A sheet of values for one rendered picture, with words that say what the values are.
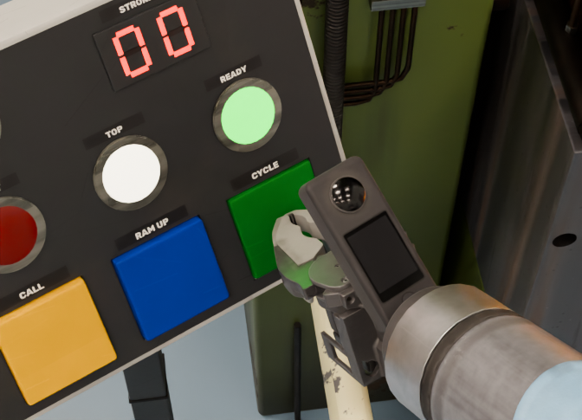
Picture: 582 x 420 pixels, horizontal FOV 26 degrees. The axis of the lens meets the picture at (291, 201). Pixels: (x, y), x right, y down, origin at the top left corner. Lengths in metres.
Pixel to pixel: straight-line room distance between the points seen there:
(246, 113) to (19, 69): 0.18
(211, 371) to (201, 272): 1.10
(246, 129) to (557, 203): 0.40
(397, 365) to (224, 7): 0.30
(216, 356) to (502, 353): 1.36
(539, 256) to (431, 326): 0.56
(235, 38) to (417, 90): 0.47
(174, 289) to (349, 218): 0.19
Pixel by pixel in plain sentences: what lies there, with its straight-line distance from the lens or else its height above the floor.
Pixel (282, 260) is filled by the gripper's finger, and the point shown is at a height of 1.06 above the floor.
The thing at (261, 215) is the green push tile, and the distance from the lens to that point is 0.98.
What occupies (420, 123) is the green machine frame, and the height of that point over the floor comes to 0.72.
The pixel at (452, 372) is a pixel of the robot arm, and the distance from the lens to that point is 0.76.
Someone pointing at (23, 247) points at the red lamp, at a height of 1.08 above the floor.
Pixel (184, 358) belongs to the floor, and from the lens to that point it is 2.08.
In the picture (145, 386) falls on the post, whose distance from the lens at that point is 1.35.
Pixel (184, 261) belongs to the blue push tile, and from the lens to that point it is 0.96.
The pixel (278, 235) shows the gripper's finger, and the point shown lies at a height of 1.04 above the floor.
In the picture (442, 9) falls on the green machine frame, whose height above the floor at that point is 0.90.
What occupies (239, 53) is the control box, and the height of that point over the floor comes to 1.13.
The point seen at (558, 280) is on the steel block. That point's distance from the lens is 1.37.
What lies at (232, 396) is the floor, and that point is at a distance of 2.04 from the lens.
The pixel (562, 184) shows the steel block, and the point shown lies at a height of 0.86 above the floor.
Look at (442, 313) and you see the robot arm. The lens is 0.78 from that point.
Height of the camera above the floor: 1.84
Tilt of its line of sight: 55 degrees down
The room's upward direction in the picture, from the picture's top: straight up
